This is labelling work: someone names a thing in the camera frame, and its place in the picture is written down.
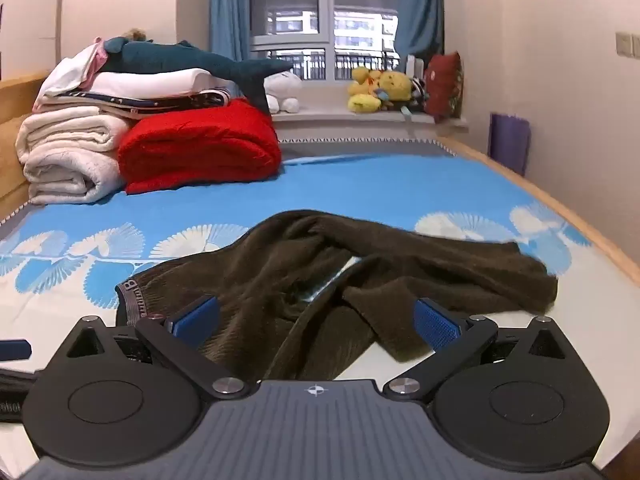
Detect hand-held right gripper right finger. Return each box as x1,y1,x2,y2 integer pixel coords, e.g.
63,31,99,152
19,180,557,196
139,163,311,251
382,298,576,403

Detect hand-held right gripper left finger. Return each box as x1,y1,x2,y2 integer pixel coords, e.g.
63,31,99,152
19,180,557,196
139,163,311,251
59,296,251,402

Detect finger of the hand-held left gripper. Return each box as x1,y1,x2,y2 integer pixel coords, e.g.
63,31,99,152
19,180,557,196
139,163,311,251
0,339,32,361

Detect dark brown pants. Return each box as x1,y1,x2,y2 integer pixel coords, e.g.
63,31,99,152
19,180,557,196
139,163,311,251
115,210,559,384

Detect blue white printed bed sheet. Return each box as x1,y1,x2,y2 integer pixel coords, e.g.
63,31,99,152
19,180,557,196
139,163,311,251
0,137,640,466

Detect red folded blanket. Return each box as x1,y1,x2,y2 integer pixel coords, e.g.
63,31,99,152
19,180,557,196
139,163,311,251
117,98,284,195

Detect white fleece folded blanket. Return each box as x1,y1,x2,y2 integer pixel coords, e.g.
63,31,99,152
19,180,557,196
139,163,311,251
15,111,134,206

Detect purple rolled mat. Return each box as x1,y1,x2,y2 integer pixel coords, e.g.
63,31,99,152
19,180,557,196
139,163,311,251
488,112,531,177

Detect dark striped folded blanket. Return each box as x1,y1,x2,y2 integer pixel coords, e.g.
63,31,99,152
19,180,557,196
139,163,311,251
36,87,234,122

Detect window sill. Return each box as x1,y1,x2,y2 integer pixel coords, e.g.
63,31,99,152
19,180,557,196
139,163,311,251
271,102,470,135

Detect white folded quilt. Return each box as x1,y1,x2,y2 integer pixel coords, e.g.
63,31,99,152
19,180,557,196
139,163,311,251
90,68,217,99

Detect red cushion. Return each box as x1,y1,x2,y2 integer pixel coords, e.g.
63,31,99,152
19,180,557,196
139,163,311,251
423,51,465,122

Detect white plush toy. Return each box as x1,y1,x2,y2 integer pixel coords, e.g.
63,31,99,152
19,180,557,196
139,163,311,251
263,71,304,114

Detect yellow plush toy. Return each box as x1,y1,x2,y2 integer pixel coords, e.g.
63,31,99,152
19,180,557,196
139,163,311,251
347,66,385,114
381,71,414,106

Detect teal shark plush toy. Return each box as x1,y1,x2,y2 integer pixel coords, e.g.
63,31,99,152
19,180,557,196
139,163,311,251
102,36,295,114

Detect pink white folded cloth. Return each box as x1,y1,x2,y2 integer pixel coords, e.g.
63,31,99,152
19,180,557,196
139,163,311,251
41,38,110,99

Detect blue curtain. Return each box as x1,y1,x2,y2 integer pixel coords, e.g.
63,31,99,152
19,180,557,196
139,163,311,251
208,0,252,69
394,0,445,70

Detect window with grey frame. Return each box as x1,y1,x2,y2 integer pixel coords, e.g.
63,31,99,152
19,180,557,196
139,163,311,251
249,0,402,84

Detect wall switch plate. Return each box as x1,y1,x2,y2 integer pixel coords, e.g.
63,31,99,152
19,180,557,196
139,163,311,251
615,31,640,58

